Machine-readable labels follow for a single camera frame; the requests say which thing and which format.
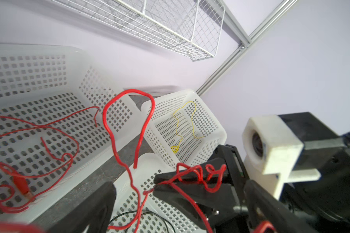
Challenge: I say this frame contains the white basket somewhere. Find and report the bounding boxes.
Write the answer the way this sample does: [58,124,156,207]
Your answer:
[110,153,206,233]
[144,89,227,168]
[0,43,148,225]

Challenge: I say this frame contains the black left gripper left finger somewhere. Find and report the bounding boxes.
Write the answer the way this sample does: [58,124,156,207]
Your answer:
[47,182,117,233]

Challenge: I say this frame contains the yellow cable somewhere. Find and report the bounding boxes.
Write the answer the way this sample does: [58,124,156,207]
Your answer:
[170,100,205,154]

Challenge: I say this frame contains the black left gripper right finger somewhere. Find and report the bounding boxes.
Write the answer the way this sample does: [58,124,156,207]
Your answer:
[244,180,316,233]

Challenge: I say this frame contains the wire mesh wall shelf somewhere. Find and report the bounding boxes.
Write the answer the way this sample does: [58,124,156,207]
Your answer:
[55,0,225,61]

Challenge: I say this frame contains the white basket back left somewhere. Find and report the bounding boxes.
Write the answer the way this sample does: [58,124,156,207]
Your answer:
[0,43,148,225]

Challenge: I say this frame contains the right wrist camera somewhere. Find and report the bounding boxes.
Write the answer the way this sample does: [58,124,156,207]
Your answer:
[242,112,345,199]

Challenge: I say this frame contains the white basket back right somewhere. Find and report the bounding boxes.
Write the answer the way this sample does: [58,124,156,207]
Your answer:
[144,89,227,168]

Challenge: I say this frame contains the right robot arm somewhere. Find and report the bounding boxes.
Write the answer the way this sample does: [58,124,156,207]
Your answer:
[153,112,350,233]

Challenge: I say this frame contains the white basket front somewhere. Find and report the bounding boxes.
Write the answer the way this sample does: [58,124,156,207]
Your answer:
[110,153,206,233]

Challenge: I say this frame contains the black cable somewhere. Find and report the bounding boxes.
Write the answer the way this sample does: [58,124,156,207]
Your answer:
[106,209,176,233]

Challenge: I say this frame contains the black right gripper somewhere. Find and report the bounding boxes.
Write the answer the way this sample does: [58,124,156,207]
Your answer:
[153,145,249,233]

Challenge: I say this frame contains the red cable with clip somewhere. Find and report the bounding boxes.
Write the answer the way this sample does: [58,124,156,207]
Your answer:
[0,88,276,233]

